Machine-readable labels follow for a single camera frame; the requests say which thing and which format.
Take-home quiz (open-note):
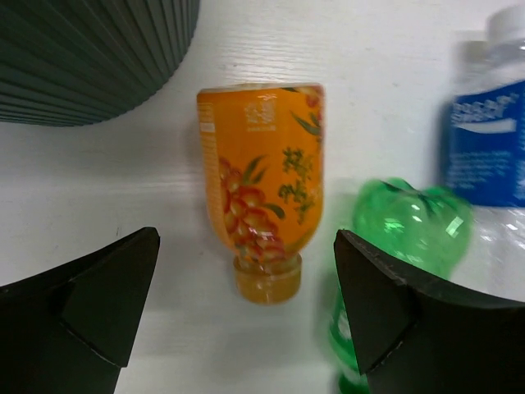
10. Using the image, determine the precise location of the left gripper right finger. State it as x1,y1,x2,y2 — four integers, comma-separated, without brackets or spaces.
334,230,524,394

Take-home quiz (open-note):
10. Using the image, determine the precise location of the dark green plastic bin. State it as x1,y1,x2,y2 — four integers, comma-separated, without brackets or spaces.
1,0,200,126

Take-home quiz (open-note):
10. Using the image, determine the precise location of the orange juice bottle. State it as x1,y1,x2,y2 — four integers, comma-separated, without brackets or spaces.
197,83,325,305

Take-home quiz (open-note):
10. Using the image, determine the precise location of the green soda bottle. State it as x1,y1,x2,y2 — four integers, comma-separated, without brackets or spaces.
327,177,473,393

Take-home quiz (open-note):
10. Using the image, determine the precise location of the blue label water bottle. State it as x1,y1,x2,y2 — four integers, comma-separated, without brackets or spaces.
441,2,524,301

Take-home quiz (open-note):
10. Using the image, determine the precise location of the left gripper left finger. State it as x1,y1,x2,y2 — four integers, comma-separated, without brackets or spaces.
1,227,160,394

